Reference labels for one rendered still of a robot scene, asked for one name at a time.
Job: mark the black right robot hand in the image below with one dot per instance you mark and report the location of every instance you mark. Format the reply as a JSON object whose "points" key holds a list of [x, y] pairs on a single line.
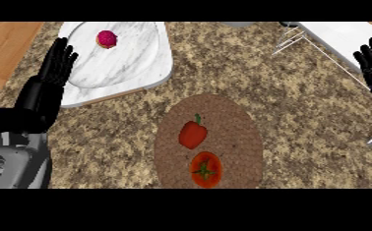
{"points": [[365, 61]]}

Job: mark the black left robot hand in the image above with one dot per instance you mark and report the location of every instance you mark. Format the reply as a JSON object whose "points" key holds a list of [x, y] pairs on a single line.
{"points": [[43, 77]]}

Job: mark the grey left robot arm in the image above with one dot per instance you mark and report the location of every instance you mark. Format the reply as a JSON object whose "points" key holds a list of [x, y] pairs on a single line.
{"points": [[21, 162]]}

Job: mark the red bell pepper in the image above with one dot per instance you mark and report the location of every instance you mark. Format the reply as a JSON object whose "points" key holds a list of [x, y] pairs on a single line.
{"points": [[192, 134]]}

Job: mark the brown woven oval placemat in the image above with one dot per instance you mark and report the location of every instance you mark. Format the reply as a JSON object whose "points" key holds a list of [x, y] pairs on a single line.
{"points": [[208, 136]]}

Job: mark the white marble plate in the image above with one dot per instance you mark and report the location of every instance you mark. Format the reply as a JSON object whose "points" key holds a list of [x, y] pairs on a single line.
{"points": [[115, 61]]}

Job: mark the pink frosted cupcake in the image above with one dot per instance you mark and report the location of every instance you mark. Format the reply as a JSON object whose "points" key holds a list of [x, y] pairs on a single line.
{"points": [[106, 39]]}

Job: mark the white marble cutting board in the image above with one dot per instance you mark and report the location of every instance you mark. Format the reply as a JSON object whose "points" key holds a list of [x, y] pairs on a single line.
{"points": [[145, 68]]}

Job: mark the grey rounded object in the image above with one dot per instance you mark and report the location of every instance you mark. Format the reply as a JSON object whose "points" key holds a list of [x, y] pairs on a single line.
{"points": [[238, 24]]}

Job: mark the red tomato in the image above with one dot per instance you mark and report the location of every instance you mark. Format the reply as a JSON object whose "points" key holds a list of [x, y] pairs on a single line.
{"points": [[205, 170]]}

